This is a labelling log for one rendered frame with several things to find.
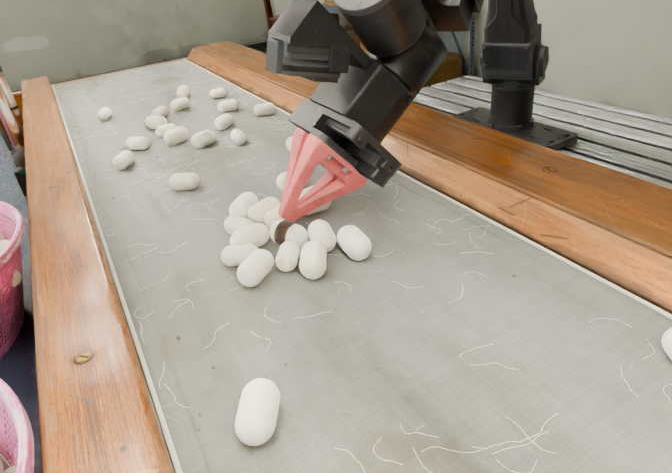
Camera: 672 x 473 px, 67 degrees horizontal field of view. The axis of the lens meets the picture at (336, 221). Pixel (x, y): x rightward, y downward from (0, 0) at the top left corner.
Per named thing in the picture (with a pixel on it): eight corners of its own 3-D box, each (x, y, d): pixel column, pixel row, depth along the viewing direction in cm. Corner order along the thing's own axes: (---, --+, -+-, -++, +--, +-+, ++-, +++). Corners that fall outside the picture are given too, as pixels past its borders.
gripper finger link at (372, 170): (278, 222, 40) (350, 126, 40) (246, 191, 45) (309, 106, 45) (333, 258, 44) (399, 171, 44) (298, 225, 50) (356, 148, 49)
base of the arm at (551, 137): (554, 98, 68) (587, 86, 71) (450, 75, 83) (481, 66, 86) (547, 153, 72) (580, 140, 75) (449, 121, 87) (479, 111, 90)
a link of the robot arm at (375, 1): (413, 9, 34) (462, -138, 36) (308, 11, 38) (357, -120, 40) (455, 96, 44) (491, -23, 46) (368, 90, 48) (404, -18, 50)
